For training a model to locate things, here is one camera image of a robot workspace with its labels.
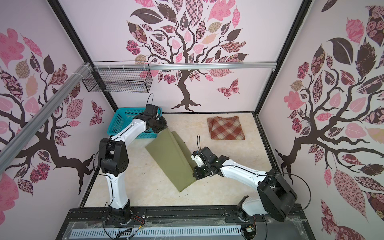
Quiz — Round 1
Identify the olive green skirt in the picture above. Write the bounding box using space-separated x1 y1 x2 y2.
146 129 197 192

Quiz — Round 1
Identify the red plaid skirt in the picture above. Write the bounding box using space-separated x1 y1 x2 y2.
207 116 246 141

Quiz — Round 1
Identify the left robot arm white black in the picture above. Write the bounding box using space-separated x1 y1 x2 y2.
98 104 167 220

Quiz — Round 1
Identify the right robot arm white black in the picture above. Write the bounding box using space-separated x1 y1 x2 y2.
191 147 298 222

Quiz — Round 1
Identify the teal plastic basket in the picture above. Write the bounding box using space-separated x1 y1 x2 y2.
107 107 162 139

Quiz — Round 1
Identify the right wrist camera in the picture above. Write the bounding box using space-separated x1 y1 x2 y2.
191 151 204 167

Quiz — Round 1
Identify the black wire basket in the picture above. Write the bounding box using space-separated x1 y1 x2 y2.
82 60 153 94

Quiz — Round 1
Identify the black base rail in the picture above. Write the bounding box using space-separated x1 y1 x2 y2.
56 204 315 240

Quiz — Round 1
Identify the aluminium rail back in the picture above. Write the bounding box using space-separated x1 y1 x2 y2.
94 62 277 71

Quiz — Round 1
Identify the aluminium rail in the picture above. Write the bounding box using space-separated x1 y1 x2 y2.
1 63 91 173
94 62 277 71

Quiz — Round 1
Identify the white slotted cable duct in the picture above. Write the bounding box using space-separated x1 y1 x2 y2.
65 226 243 240

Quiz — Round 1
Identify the aluminium rail left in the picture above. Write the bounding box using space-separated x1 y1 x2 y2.
1 63 91 173

